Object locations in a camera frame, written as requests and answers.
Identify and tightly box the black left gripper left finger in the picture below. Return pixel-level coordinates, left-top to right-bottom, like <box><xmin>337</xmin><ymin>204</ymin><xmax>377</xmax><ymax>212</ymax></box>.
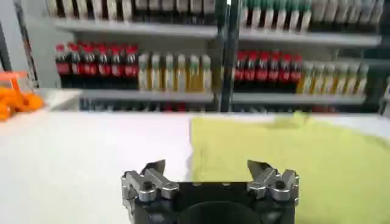
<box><xmin>121</xmin><ymin>159</ymin><xmax>180</xmax><ymax>209</ymax></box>

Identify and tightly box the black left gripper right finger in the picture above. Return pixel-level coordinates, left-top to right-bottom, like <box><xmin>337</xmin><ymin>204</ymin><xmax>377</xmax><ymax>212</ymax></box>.
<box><xmin>247</xmin><ymin>159</ymin><xmax>300</xmax><ymax>206</ymax></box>

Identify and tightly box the yellow-green shirt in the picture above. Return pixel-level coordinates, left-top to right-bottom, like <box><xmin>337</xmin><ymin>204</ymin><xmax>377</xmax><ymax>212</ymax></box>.
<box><xmin>190</xmin><ymin>111</ymin><xmax>390</xmax><ymax>224</ymax></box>

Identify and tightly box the grey shelf with bottles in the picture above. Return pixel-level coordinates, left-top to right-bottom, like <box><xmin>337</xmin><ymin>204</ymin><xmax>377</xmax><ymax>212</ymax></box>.
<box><xmin>13</xmin><ymin>0</ymin><xmax>390</xmax><ymax>114</ymax></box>

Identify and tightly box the orange objects pile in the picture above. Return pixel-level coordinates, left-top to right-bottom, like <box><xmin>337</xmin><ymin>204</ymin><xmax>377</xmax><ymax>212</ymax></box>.
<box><xmin>0</xmin><ymin>71</ymin><xmax>45</xmax><ymax>122</ymax></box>

